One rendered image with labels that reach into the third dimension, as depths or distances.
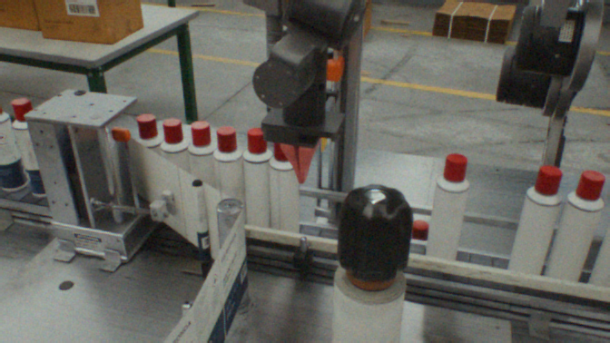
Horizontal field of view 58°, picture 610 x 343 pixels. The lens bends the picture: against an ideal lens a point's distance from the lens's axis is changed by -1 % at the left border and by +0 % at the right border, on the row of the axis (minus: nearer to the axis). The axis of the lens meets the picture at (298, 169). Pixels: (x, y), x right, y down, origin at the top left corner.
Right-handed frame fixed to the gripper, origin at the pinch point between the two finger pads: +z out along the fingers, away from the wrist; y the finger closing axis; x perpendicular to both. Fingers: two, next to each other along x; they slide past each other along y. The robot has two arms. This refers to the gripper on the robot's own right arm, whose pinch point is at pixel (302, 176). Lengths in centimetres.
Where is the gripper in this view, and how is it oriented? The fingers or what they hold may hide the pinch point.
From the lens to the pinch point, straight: 78.6
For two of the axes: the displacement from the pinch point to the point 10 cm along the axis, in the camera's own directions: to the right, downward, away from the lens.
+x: 2.8, -4.7, 8.4
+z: -0.2, 8.7, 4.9
